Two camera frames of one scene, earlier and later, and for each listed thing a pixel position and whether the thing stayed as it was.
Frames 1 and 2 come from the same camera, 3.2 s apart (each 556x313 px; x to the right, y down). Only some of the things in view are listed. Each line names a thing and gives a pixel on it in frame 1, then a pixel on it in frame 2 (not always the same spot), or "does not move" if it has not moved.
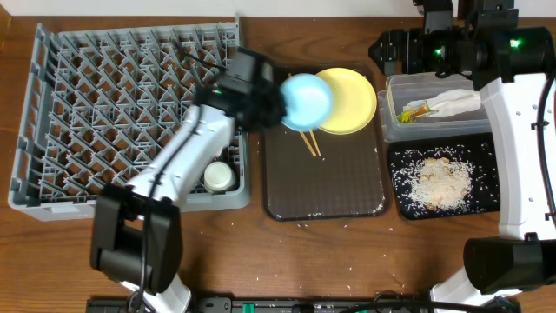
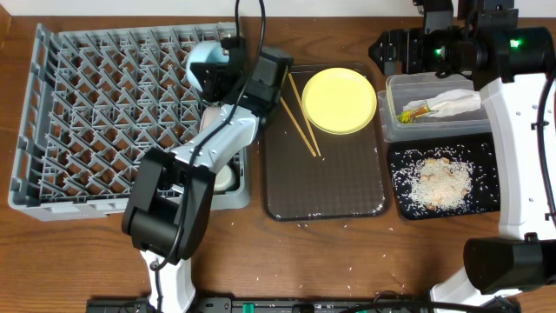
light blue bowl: [307, 100] → [205, 52]
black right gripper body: [436, 54] does not move
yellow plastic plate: [354, 102] does not move
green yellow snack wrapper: [407, 116] does not move
